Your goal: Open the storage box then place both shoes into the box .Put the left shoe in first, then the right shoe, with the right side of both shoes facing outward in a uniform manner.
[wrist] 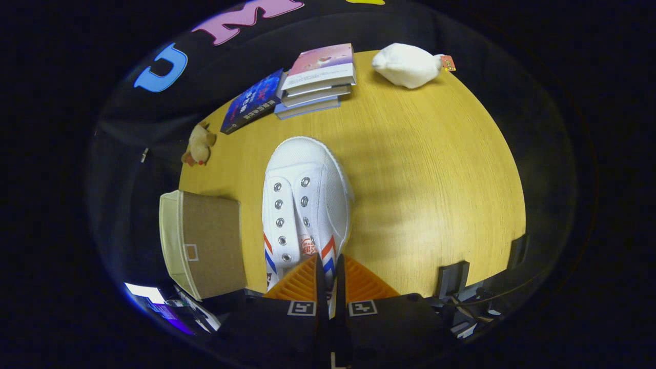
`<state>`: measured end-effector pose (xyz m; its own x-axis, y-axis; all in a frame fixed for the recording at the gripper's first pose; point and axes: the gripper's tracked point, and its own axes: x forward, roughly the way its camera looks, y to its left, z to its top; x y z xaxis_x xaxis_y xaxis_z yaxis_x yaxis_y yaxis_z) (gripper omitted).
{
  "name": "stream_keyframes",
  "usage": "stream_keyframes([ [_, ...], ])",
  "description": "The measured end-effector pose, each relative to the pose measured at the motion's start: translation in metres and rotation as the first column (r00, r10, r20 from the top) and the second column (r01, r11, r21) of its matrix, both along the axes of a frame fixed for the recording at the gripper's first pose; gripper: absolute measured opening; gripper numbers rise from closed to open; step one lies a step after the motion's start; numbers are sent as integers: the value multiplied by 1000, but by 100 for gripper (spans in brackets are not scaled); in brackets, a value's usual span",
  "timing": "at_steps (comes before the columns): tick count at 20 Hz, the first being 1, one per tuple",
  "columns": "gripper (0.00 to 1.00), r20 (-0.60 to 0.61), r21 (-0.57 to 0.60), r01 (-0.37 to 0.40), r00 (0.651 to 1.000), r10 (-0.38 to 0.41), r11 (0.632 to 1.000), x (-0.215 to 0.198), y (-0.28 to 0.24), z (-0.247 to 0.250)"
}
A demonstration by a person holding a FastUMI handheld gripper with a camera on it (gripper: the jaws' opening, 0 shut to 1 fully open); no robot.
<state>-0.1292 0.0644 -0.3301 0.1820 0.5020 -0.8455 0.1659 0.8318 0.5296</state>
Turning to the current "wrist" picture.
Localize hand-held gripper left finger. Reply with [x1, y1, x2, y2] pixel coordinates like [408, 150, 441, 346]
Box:
[219, 254, 330, 369]

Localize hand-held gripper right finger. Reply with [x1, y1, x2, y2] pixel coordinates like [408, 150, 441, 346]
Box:
[335, 254, 447, 369]

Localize brown fabric storage box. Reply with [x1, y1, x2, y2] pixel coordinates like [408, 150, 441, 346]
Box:
[158, 190, 250, 302]

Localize white striped canvas shoe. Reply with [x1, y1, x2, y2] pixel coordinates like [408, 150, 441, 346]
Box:
[261, 136, 356, 319]

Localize white paper sheets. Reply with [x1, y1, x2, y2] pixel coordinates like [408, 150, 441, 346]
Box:
[173, 289, 222, 332]

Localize black plastic panel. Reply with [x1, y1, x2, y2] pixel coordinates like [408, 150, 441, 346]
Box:
[507, 234, 529, 271]
[435, 260, 470, 301]

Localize computer screen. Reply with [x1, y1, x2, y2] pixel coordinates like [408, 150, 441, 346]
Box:
[124, 281, 196, 337]

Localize beige plush dog toy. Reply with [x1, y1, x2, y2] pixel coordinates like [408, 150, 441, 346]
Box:
[180, 121, 218, 167]

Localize light blue cover book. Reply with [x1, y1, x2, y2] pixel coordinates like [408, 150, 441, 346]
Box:
[274, 95, 342, 120]

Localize dark blue book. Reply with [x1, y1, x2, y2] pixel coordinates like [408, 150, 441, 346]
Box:
[220, 68, 285, 135]

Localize white edged book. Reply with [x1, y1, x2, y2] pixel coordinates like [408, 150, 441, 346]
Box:
[280, 84, 353, 109]

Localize white plush toy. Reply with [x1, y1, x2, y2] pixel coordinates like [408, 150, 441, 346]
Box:
[371, 42, 457, 90]

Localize pink cover book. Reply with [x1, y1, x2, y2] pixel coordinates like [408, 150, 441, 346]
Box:
[280, 43, 357, 96]

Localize dark cables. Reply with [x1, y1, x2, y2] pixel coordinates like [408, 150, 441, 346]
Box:
[443, 292, 502, 340]

